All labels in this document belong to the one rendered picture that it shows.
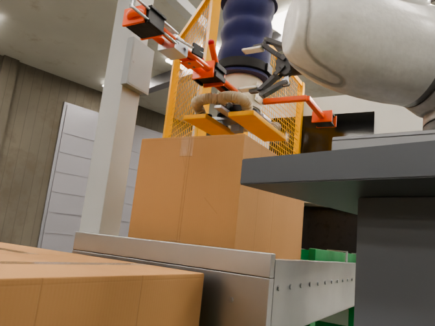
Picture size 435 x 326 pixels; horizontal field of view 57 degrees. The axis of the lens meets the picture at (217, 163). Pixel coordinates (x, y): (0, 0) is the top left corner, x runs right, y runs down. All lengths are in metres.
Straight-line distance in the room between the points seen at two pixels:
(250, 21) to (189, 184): 0.72
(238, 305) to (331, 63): 0.67
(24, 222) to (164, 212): 8.26
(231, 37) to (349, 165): 1.21
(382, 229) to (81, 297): 0.49
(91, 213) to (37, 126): 7.37
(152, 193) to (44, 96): 8.61
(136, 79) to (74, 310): 1.92
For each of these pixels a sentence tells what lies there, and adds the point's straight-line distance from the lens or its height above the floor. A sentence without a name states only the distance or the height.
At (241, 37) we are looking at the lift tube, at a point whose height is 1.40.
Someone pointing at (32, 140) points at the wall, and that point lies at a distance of 9.60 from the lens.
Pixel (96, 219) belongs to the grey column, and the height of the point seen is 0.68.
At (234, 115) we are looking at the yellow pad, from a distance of 1.41.
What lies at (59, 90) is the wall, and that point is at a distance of 10.03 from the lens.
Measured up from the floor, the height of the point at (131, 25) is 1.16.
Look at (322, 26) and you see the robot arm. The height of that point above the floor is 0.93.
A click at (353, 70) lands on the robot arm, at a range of 0.61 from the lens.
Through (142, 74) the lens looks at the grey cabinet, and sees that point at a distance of 2.55.
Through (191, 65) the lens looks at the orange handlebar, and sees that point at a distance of 1.34.
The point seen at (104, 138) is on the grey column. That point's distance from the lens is 2.45.
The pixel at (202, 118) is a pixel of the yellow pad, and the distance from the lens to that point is 1.48.
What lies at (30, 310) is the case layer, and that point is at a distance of 0.69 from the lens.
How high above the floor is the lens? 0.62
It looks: 11 degrees up
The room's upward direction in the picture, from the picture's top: 6 degrees clockwise
